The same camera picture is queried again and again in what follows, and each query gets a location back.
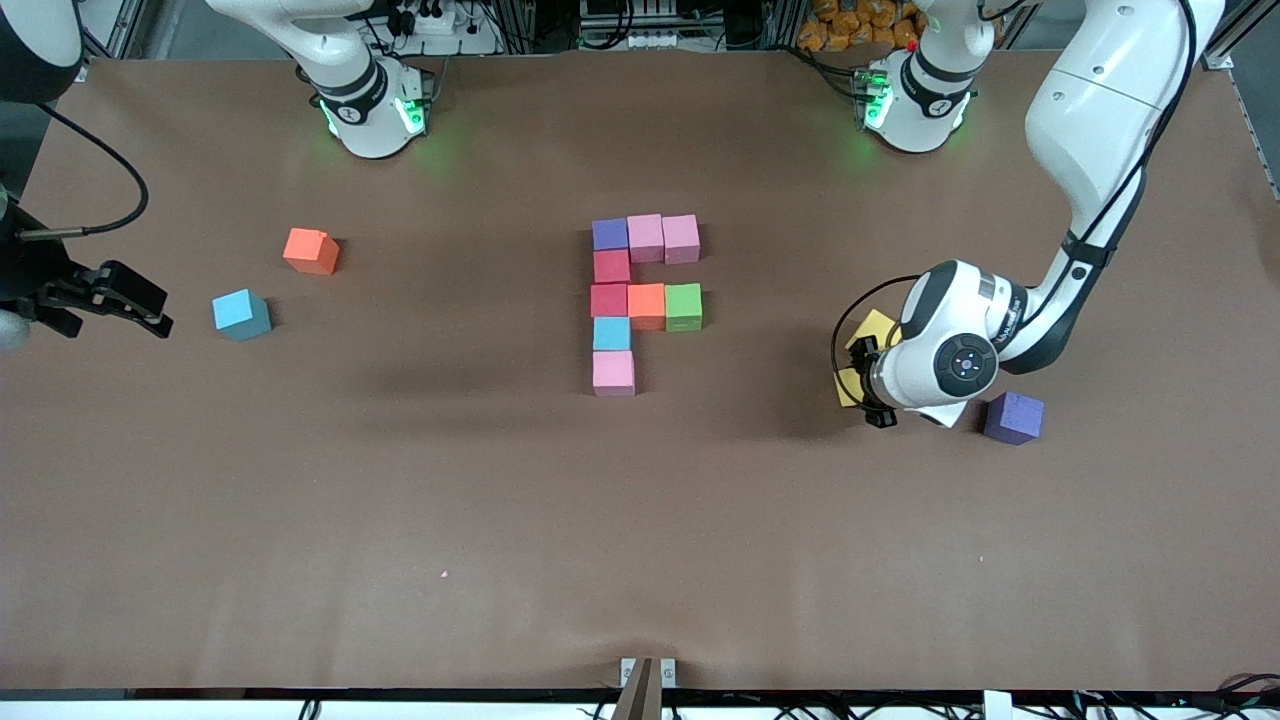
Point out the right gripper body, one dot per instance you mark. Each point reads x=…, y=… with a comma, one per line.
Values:
x=30, y=270

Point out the yellow foam cube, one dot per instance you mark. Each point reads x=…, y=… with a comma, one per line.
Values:
x=848, y=388
x=877, y=325

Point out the green foam cube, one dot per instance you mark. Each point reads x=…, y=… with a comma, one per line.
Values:
x=683, y=305

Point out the pink foam cube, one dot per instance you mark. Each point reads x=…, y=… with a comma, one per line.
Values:
x=681, y=238
x=645, y=238
x=613, y=372

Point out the orange foam cube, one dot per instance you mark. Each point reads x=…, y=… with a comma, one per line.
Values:
x=646, y=303
x=308, y=250

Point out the cyan foam cube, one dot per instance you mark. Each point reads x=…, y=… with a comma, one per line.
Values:
x=240, y=312
x=612, y=332

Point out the red foam cube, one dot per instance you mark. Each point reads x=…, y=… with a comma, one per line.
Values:
x=612, y=266
x=609, y=300

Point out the purple foam cube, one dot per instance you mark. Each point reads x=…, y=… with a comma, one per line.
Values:
x=610, y=233
x=1012, y=416

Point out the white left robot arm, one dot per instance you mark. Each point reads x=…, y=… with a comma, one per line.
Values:
x=965, y=365

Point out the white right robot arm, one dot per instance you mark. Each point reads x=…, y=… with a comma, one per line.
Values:
x=365, y=100

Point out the bag of orange snacks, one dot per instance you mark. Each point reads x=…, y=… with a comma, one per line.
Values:
x=850, y=25

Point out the small white socket strip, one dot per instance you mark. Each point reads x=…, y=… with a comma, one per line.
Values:
x=655, y=41

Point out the white power strip with plugs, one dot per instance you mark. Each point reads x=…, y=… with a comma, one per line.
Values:
x=440, y=22

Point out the aluminium frame rail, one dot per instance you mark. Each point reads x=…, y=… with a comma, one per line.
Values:
x=1218, y=57
x=110, y=40

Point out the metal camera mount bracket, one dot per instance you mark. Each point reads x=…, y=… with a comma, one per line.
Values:
x=648, y=690

